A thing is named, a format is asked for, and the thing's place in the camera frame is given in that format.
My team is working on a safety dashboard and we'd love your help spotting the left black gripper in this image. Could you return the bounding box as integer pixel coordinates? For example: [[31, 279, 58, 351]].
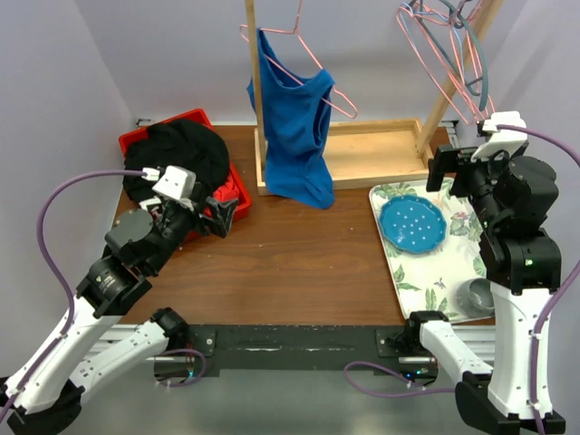
[[148, 182, 238, 274]]

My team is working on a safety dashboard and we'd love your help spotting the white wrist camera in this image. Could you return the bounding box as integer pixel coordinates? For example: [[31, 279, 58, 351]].
[[142, 165, 197, 200], [470, 111, 527, 162]]

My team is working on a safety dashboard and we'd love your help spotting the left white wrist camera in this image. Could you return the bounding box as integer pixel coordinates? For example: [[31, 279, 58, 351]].
[[142, 165, 197, 200]]

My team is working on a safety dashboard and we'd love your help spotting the grey cup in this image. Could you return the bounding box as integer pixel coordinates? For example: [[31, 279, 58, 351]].
[[456, 277, 495, 317]]

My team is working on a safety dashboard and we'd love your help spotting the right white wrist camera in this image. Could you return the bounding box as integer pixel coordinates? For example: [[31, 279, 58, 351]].
[[470, 111, 527, 162]]

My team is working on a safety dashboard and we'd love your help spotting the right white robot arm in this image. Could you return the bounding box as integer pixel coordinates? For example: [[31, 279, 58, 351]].
[[403, 145, 566, 434]]

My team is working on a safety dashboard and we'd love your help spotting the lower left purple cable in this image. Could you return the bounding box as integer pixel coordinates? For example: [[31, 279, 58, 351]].
[[156, 347, 208, 389]]

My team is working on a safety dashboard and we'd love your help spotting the blue tank top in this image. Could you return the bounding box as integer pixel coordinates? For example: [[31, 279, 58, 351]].
[[256, 29, 334, 209]]

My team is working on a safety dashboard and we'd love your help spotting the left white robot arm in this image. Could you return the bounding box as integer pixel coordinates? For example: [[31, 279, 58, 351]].
[[1, 198, 237, 434]]

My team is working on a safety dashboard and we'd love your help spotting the pink wire hanger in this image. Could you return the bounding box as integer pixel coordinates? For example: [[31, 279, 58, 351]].
[[396, 0, 496, 126], [239, 0, 359, 121]]

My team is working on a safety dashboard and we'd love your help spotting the purple cable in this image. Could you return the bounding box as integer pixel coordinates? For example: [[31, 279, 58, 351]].
[[0, 169, 147, 409], [498, 124, 580, 435], [156, 347, 208, 389], [343, 361, 459, 400]]

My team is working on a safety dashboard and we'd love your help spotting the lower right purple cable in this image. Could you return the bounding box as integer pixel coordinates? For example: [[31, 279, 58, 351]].
[[343, 361, 459, 400]]

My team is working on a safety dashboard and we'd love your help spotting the grey plastic hanger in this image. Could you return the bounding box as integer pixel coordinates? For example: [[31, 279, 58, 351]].
[[407, 0, 491, 108]]

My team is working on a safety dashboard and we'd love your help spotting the blue dotted plate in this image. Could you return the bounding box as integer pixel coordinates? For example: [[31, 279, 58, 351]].
[[378, 195, 447, 255]]

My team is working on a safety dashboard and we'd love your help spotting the black clothes pile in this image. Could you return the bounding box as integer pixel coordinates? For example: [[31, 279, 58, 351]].
[[124, 119, 229, 200]]

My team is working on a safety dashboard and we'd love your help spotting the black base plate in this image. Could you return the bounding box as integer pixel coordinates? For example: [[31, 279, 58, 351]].
[[169, 324, 438, 381]]

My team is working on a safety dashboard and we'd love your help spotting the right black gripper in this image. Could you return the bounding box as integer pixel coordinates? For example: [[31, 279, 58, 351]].
[[427, 142, 515, 227]]

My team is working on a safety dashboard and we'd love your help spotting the floral serving tray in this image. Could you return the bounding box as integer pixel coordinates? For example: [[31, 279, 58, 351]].
[[369, 178, 489, 323]]

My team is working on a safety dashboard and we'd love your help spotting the red garment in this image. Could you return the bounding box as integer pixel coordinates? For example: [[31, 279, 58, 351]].
[[213, 174, 239, 200]]

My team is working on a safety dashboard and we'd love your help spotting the blue wire hanger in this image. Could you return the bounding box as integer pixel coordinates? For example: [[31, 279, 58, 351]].
[[398, 1, 487, 96]]

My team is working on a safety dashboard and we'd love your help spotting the wooden clothes rack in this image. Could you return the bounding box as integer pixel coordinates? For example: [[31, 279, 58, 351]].
[[239, 1, 504, 196]]

